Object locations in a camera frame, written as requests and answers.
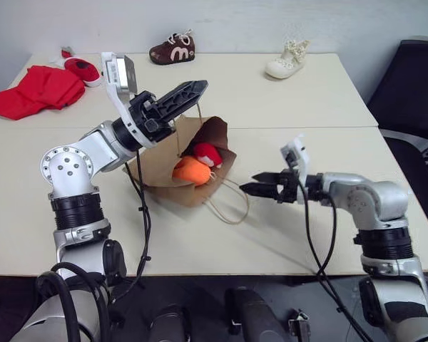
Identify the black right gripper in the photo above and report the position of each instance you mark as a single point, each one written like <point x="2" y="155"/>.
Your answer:
<point x="288" y="187"/>

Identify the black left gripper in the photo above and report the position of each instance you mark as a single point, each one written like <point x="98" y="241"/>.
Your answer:
<point x="150" y="121"/>

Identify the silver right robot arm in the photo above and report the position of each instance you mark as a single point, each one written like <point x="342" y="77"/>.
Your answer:
<point x="378" y="199"/>

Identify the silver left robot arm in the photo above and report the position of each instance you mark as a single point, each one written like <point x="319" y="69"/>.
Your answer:
<point x="68" y="167"/>

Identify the dark brown plush toy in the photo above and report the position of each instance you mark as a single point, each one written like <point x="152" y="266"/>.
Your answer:
<point x="214" y="132"/>

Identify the red and white plush toy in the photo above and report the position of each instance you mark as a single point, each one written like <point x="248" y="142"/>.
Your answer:
<point x="207" y="153"/>

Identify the orange plush toy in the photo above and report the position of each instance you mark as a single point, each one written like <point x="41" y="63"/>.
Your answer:
<point x="190" y="171"/>

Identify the brown paper bag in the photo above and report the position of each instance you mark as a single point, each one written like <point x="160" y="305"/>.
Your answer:
<point x="171" y="192"/>

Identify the brown shoe with white print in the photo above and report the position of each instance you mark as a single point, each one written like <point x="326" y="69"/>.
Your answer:
<point x="171" y="53"/>

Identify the white lace boot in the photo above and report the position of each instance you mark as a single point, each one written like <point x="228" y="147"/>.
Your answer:
<point x="285" y="64"/>

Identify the red shoe with white sole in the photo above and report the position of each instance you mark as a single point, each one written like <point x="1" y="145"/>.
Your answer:
<point x="83" y="70"/>

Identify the small red grey white item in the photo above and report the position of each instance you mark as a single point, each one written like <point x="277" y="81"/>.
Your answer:
<point x="66" y="53"/>

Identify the dark rounded shape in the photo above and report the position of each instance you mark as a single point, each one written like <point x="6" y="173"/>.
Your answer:
<point x="253" y="317"/>
<point x="167" y="324"/>

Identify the red cloth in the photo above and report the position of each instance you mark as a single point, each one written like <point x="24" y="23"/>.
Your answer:
<point x="35" y="92"/>

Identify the black office chair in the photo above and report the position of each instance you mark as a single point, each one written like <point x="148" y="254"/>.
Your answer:
<point x="410" y="92"/>

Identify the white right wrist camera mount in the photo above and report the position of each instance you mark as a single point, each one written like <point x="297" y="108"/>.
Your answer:
<point x="299" y="153"/>

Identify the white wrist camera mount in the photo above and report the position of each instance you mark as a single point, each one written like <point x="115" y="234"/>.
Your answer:
<point x="299" y="153"/>
<point x="111" y="73"/>

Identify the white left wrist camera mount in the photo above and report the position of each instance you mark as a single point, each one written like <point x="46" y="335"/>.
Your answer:
<point x="111" y="73"/>

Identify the small metal bracket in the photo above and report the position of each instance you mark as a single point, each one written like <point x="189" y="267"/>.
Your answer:
<point x="299" y="326"/>

